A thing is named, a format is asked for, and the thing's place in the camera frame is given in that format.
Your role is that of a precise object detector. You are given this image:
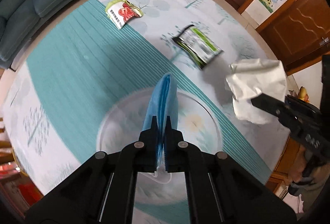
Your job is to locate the white paper tissue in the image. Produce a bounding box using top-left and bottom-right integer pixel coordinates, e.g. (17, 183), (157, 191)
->
(226, 58), (288, 124)

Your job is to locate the green black snack wrapper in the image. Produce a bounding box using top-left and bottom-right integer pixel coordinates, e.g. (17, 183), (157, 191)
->
(172, 24), (223, 70)

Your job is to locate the blue face mask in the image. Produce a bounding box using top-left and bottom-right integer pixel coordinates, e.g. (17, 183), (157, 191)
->
(142, 73), (178, 167)

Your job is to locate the red green snack wrapper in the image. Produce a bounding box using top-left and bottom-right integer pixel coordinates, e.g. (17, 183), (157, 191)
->
(105, 0), (144, 29)

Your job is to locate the teal patterned tablecloth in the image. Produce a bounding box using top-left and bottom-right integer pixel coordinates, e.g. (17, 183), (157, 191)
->
(1, 0), (292, 224)

